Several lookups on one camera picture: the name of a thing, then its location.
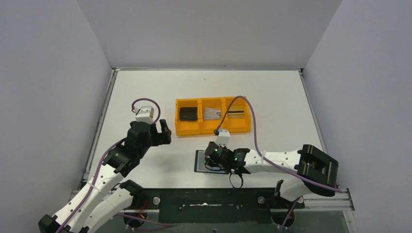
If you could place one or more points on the silver patterned card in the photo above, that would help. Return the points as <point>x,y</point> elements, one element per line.
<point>211,113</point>

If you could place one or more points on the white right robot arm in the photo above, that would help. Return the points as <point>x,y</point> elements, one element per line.
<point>312,171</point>

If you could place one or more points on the yellow three-compartment bin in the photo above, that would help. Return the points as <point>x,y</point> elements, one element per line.
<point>201,126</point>

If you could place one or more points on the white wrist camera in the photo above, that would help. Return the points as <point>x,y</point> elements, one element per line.
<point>223,137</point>
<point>145,114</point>

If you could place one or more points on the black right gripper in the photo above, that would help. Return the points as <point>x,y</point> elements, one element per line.
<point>210,162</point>

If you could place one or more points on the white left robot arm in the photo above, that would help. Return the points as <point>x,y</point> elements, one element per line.
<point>107,193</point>

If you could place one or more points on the black wallet in bin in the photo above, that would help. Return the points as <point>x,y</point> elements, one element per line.
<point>188,114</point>

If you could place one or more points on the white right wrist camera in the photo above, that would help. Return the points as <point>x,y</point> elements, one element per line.
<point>223,137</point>

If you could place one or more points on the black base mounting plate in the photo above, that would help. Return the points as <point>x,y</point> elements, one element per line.
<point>219,205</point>

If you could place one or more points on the aluminium left side rail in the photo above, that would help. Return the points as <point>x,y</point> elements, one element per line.
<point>100,124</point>

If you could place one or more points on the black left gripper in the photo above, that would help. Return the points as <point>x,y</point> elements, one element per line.
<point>158,135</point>

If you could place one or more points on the black leather card holder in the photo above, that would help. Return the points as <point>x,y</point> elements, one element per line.
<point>205,165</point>

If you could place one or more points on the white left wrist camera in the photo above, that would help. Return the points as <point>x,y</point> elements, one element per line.
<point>145,114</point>

